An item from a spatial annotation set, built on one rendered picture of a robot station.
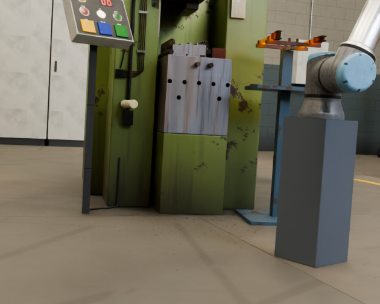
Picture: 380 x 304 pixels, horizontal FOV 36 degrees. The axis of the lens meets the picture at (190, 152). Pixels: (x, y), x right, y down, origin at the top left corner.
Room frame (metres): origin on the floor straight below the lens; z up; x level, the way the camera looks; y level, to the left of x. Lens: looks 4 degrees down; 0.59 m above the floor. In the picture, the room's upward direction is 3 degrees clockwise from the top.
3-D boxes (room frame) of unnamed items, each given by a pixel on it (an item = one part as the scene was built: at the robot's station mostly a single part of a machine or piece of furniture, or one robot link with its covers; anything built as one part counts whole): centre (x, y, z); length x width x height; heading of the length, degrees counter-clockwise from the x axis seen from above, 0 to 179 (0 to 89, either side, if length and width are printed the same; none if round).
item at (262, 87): (3.44, -0.52, 0.76); 0.40 x 0.30 x 0.02; 98
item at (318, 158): (2.50, -0.54, 0.30); 0.22 x 0.22 x 0.60; 40
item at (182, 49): (3.69, 0.08, 0.96); 0.42 x 0.20 x 0.09; 12
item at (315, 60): (2.50, -0.55, 0.79); 0.17 x 0.15 x 0.18; 18
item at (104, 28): (3.18, 0.49, 1.01); 0.07 x 0.05 x 0.07; 127
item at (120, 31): (3.24, 0.41, 1.01); 0.07 x 0.05 x 0.07; 127
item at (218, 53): (3.58, -0.12, 0.95); 0.12 x 0.09 x 0.07; 12
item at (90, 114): (3.28, 0.56, 0.54); 0.04 x 0.04 x 1.08; 12
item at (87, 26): (3.12, 0.57, 1.01); 0.07 x 0.05 x 0.07; 127
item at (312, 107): (2.50, -0.54, 0.65); 0.19 x 0.19 x 0.10
